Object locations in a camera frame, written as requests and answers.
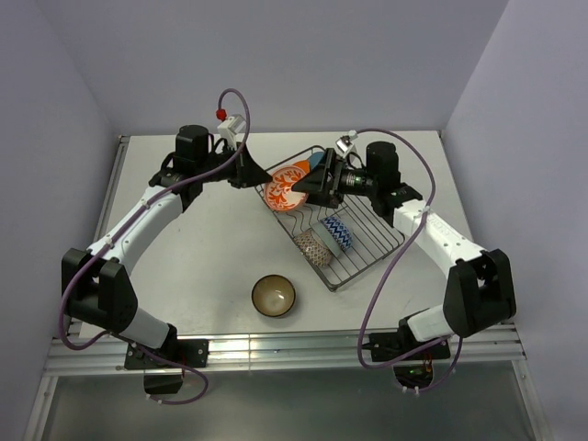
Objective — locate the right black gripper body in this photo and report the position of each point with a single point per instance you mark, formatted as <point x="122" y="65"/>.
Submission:
<point x="347" y="181"/>

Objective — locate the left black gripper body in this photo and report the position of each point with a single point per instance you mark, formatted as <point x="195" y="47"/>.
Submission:
<point x="232" y="171"/>

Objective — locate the orange bowl white inside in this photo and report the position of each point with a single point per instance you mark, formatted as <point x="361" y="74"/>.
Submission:
<point x="304" y="165"/>

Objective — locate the blue ceramic bowl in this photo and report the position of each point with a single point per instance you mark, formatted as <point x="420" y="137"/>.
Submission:
<point x="314" y="159"/>

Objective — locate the orange floral bowl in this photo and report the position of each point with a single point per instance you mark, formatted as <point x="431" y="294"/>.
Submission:
<point x="279" y="194"/>

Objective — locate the orange patterned bowl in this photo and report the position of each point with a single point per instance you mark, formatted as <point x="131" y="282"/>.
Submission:
<point x="339" y="231"/>

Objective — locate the brown patterned bowl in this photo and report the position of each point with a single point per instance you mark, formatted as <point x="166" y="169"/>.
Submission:
<point x="313" y="249"/>

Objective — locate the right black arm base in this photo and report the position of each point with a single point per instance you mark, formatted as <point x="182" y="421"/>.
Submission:
<point x="384" y="347"/>

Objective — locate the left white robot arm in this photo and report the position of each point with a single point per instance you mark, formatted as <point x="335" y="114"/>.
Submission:
<point x="96" y="286"/>

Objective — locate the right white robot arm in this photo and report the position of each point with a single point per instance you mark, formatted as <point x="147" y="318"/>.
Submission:
<point x="479" y="291"/>

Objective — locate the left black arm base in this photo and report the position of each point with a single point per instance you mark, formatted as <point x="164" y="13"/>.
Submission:
<point x="165" y="369"/>

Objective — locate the olive patterned bowl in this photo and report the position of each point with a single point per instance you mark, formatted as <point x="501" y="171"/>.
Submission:
<point x="273" y="296"/>

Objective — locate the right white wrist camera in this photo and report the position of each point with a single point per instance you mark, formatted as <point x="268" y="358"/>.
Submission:
<point x="345" y="145"/>

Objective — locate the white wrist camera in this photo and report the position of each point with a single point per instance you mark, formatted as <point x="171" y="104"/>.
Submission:
<point x="345" y="145"/>
<point x="230" y="126"/>

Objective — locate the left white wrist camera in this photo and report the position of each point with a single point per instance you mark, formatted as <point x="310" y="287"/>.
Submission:
<point x="230" y="126"/>

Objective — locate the grey wire dish rack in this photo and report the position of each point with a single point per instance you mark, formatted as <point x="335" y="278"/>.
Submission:
<point x="373" y="240"/>

